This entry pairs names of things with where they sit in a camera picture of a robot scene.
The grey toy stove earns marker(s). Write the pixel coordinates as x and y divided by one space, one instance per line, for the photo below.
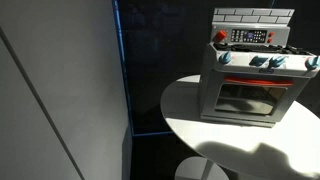
208 96

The orange stove button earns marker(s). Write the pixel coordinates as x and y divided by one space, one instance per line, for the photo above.
270 40
271 34

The blue frame strip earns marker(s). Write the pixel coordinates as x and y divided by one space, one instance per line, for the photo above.
123 66

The black stove control panel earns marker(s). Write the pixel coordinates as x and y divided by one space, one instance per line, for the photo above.
248 36

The black stove burner grates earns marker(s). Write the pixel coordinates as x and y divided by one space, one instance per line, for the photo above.
260 48

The blue stove knob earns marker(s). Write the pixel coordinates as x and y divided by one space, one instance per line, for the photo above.
277 61
225 58
258 61
313 63

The red round stove knob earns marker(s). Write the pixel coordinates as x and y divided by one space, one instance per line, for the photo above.
220 36

